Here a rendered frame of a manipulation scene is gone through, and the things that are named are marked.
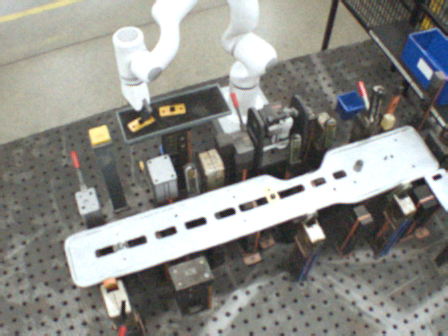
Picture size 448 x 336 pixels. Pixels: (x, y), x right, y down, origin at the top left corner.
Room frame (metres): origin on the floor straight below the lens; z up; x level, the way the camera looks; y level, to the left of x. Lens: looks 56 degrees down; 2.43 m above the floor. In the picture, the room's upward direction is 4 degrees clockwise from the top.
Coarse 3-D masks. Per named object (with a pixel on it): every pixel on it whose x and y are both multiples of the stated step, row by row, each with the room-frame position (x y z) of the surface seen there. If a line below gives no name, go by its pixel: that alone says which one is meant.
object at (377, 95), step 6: (372, 90) 1.19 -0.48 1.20; (378, 90) 1.19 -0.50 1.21; (372, 96) 1.18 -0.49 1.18; (378, 96) 1.19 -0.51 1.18; (384, 96) 1.16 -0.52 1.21; (372, 102) 1.17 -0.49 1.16; (378, 102) 1.18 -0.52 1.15; (372, 108) 1.16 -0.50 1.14; (378, 108) 1.17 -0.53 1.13; (372, 114) 1.17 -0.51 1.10
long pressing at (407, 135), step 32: (352, 160) 1.02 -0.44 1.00; (384, 160) 1.03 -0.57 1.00; (416, 160) 1.04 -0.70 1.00; (224, 192) 0.85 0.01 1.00; (256, 192) 0.86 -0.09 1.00; (320, 192) 0.88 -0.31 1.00; (352, 192) 0.89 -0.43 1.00; (128, 224) 0.70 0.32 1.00; (160, 224) 0.71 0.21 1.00; (224, 224) 0.73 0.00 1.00; (256, 224) 0.74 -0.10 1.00; (128, 256) 0.59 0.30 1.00; (160, 256) 0.60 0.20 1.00
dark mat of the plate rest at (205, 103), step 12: (180, 96) 1.12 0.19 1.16; (192, 96) 1.13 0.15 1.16; (204, 96) 1.13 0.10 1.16; (216, 96) 1.13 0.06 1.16; (144, 108) 1.06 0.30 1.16; (156, 108) 1.06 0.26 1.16; (180, 108) 1.07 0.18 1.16; (192, 108) 1.07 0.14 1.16; (204, 108) 1.08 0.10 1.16; (216, 108) 1.08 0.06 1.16; (228, 108) 1.08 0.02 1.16; (120, 120) 1.00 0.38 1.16; (132, 120) 1.01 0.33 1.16; (156, 120) 1.01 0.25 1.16; (168, 120) 1.01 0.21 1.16; (180, 120) 1.02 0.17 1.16; (192, 120) 1.02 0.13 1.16; (132, 132) 0.96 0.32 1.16; (144, 132) 0.96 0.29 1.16
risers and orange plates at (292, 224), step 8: (328, 208) 0.94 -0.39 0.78; (328, 216) 0.95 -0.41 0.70; (280, 224) 0.88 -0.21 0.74; (288, 224) 0.84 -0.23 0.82; (296, 224) 0.82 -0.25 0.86; (168, 232) 0.71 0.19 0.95; (176, 232) 0.71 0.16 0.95; (288, 232) 0.83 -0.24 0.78; (296, 232) 0.83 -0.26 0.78; (288, 240) 0.82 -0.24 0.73; (184, 256) 0.66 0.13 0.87; (192, 256) 0.67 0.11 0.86; (200, 256) 0.68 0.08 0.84; (176, 264) 0.65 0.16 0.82
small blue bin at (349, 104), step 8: (344, 96) 1.55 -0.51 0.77; (352, 96) 1.57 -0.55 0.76; (336, 104) 1.52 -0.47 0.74; (344, 104) 1.55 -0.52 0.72; (352, 104) 1.56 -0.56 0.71; (360, 104) 1.52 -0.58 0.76; (344, 112) 1.46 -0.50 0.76; (352, 112) 1.46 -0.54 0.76; (360, 112) 1.48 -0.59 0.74; (344, 120) 1.46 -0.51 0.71
